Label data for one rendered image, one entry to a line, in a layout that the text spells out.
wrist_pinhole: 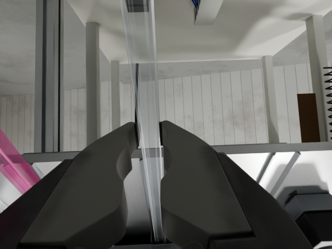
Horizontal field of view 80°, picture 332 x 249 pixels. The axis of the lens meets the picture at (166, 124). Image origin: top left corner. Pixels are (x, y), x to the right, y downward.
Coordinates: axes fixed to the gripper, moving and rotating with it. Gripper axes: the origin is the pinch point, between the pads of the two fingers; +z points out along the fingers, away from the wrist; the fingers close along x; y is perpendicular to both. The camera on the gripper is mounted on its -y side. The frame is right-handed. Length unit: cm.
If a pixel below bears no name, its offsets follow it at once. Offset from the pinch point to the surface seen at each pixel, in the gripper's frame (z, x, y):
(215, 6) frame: 40.8, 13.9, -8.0
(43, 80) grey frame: 30.1, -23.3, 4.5
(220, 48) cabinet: 69, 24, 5
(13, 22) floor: 166, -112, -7
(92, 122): 37.5, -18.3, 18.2
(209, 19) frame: 44.6, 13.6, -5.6
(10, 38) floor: 185, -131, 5
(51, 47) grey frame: 33.5, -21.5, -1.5
